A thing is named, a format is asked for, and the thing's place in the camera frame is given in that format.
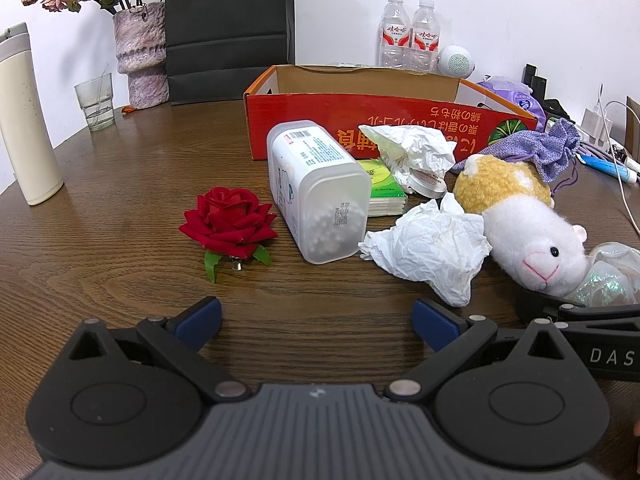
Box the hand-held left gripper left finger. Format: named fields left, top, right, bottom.
left=67, top=296, right=251, bottom=403

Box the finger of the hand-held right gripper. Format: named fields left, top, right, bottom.
left=515, top=290, right=640, bottom=332

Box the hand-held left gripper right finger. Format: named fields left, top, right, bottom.
left=387, top=297, right=576, bottom=403

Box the iridescent plastic bag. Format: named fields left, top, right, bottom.
left=567, top=241, right=640, bottom=308

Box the white and yellow plush toy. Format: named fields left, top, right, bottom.
left=452, top=154, right=590, bottom=297

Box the white tissue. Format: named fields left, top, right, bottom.
left=358, top=192, right=493, bottom=308
left=358, top=124, right=457, bottom=191

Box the red artificial rose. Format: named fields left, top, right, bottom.
left=178, top=186, right=279, bottom=284

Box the green booklet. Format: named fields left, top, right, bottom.
left=356, top=158, right=408, bottom=218

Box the purple drawstring pouch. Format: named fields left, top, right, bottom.
left=450, top=119, right=581, bottom=193

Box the translucent plastic jar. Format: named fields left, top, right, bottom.
left=266, top=120, right=372, bottom=265

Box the red cardboard box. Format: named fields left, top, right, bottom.
left=243, top=64, right=540, bottom=161

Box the blue and white tube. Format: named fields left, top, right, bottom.
left=580, top=155, right=639, bottom=184

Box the white plug charger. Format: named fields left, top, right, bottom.
left=581, top=85, right=609, bottom=142

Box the purple plastic wipes pack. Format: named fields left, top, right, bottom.
left=475, top=75, right=546, bottom=133

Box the clear drinking glass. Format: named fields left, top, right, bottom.
left=74, top=72, right=116, bottom=132

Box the white round robot speaker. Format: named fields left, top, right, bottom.
left=437, top=45, right=476, bottom=80

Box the cream thermos flask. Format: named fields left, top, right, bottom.
left=0, top=22, right=65, bottom=207

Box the clear water bottle red label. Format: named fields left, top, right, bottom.
left=378, top=0, right=412, bottom=68
left=411, top=0, right=441, bottom=73

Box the black paper bag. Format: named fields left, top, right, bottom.
left=165, top=0, right=296, bottom=106

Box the white cable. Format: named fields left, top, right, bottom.
left=597, top=82, right=640, bottom=238

